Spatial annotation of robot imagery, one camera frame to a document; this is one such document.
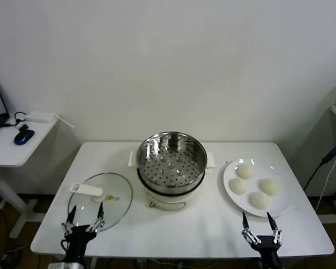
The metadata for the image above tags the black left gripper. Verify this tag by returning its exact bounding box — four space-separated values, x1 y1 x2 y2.
61 202 106 261

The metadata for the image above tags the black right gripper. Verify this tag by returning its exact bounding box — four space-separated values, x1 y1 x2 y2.
241 211 283 269

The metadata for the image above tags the white steamed baozi bun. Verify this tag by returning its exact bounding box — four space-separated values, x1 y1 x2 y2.
230 178 249 194
259 178 279 196
237 164 256 179
249 191 270 210

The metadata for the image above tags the perforated steel steamer basket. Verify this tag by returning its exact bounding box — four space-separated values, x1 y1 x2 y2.
136 131 208 194

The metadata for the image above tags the white ceramic plate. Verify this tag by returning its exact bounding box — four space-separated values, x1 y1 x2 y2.
222 158 293 218

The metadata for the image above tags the white side table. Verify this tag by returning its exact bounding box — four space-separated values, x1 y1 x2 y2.
0 113 61 239

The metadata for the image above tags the blue black computer mouse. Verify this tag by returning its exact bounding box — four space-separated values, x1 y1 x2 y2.
13 129 35 146

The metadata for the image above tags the white power box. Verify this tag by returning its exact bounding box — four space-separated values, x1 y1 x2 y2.
25 110 54 123

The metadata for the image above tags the glass lid with white handle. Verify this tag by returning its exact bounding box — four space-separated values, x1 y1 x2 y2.
67 172 134 233

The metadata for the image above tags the white thin cord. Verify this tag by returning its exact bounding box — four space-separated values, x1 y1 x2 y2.
53 113 76 129

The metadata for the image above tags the black cable with adapter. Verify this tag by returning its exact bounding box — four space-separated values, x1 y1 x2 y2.
302 144 336 194

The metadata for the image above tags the black looped cable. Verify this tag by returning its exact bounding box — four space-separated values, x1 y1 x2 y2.
4 112 27 128

